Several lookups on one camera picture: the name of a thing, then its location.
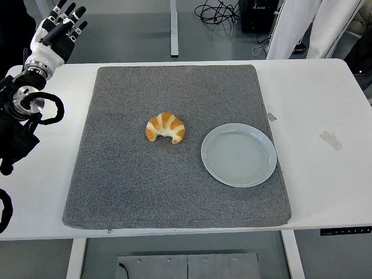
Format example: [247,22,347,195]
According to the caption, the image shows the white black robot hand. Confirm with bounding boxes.
[28,0,88,69]

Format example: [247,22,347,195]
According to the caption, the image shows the beige puffy jacket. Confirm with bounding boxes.
[347,13,372,35]

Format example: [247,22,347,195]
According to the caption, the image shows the black computer case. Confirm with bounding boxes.
[240,0,276,33]

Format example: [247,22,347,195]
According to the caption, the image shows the grey fabric mat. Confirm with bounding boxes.
[62,64,292,231]

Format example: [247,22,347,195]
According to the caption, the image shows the black table control panel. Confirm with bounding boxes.
[320,226,372,237]

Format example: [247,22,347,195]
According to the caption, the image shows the grey metal plate with screws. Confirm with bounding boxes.
[115,252,260,279]

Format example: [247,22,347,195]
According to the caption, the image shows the pale blue round plate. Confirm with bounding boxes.
[201,123,277,188]

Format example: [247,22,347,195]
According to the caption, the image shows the tangled black cables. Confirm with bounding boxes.
[194,0,245,24]

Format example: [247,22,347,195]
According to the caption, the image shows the large grey tape strip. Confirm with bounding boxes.
[319,130,344,151]

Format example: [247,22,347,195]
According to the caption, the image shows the person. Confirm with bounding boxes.
[0,0,38,77]
[266,0,366,60]

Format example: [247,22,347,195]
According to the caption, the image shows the thin black cable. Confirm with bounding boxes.
[117,262,131,279]

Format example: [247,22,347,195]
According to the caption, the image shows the white table leg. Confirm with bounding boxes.
[280,231,306,279]
[66,238,87,279]
[169,0,179,58]

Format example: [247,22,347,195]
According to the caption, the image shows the golden croissant bread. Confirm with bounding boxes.
[145,112,186,145]

